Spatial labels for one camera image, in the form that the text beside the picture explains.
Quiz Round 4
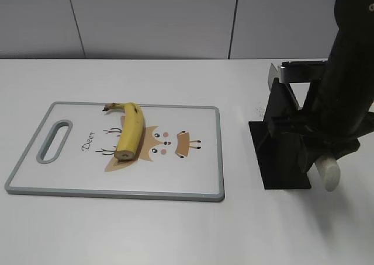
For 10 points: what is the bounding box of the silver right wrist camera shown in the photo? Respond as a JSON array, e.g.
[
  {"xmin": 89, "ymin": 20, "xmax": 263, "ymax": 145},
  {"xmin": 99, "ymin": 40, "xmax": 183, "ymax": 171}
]
[{"xmin": 279, "ymin": 60, "xmax": 327, "ymax": 83}]

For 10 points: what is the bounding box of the cleaver knife with cream handle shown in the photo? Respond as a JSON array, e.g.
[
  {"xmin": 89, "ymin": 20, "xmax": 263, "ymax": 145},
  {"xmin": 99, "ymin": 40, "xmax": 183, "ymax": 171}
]
[{"xmin": 267, "ymin": 64, "xmax": 341, "ymax": 191}]

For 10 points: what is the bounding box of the black knife stand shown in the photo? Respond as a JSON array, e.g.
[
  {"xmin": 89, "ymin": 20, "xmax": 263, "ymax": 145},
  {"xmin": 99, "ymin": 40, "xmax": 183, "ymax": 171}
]
[{"xmin": 248, "ymin": 78, "xmax": 311, "ymax": 190}]

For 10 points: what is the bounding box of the yellow banana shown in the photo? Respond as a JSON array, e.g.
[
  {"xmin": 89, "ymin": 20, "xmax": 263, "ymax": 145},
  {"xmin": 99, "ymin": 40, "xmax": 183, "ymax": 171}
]
[{"xmin": 102, "ymin": 102, "xmax": 145, "ymax": 161}]

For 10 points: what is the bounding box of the white deer cutting board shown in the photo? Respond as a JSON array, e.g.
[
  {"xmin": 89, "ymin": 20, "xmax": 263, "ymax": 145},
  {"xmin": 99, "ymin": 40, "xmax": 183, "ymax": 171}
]
[{"xmin": 5, "ymin": 102, "xmax": 224, "ymax": 202}]

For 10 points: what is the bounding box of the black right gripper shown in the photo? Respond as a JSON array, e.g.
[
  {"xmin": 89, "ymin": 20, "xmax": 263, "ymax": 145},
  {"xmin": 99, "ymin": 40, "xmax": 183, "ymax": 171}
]
[{"xmin": 269, "ymin": 81, "xmax": 373, "ymax": 173}]

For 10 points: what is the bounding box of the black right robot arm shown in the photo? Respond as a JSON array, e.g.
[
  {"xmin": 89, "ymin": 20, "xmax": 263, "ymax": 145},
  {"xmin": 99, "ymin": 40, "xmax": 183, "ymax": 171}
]
[{"xmin": 265, "ymin": 0, "xmax": 373, "ymax": 173}]

